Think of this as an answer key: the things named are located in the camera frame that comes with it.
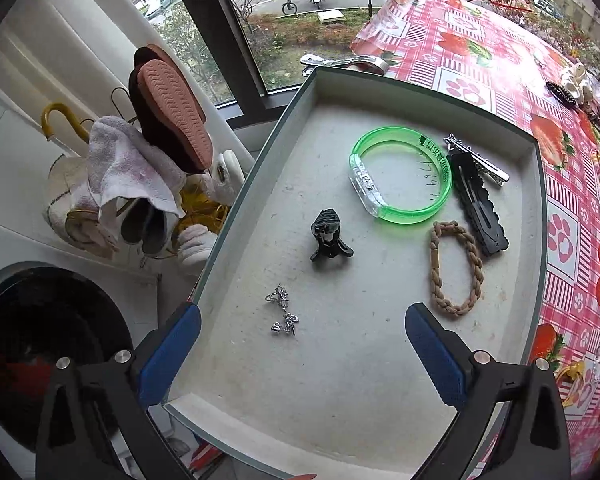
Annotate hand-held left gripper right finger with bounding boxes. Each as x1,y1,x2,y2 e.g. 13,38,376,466
405,302,572,480

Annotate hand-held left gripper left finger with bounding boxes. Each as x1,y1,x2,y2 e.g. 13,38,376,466
35,302,202,480

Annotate brown braided hair tie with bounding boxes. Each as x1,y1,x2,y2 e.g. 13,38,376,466
428,220,484,317

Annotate grey shallow box tray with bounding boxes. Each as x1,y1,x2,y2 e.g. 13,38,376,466
162,66,550,480

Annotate silver earrings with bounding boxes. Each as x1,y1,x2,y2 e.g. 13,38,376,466
265,283,300,337

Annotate black snap hair clip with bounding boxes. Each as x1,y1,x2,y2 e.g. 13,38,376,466
450,152,510,257

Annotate small black claw clip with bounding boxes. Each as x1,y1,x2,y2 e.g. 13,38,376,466
309,208,354,262

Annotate green translucent bangle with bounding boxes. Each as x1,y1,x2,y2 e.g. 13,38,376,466
349,126,454,226

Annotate silver metal hair clip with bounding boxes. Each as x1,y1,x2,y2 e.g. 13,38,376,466
443,133,510,188

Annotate grey slippers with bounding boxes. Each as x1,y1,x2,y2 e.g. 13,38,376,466
119,196,174,257

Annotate white washing machine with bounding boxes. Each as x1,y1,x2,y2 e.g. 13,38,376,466
0,259,162,468

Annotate gold hair clip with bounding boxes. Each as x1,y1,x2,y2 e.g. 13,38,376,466
554,361,587,392

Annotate white plush slippers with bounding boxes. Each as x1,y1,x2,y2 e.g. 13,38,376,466
176,149,247,277

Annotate white towel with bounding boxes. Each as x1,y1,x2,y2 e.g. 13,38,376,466
86,115,187,222

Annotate brown slipper with pink sole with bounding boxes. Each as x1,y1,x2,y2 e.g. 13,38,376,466
136,57,216,175
128,44,177,111

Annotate black hair comb clip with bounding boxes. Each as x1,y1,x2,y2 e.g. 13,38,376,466
545,81,579,104

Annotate pink strawberry print tablecloth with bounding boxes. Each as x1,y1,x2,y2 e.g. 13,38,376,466
350,0,600,471

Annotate metal table clamp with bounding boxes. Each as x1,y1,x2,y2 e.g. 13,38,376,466
299,52,389,77

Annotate white flower claw clip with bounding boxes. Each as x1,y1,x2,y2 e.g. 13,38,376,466
560,61,600,107

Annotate yellow umbrella handle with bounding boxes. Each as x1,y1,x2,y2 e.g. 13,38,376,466
40,102,90,147

